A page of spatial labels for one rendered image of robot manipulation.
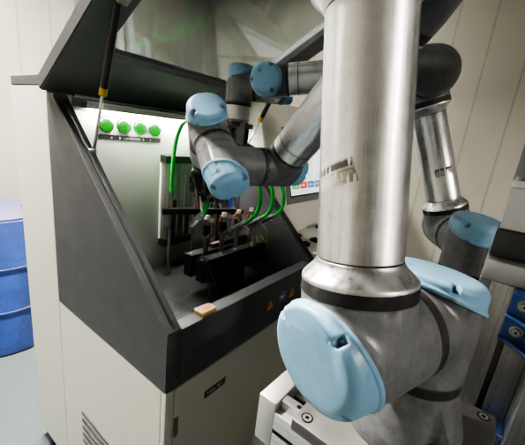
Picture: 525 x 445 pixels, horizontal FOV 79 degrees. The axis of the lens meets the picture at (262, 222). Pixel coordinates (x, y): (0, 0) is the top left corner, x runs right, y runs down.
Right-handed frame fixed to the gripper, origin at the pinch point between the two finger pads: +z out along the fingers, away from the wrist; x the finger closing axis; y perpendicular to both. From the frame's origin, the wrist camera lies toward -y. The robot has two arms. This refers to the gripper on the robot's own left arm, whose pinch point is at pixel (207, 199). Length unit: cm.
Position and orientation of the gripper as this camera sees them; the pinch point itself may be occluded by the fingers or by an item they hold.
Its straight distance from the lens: 90.7
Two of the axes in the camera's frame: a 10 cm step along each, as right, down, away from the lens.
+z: -1.3, 4.8, 8.7
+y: 2.8, 8.5, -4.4
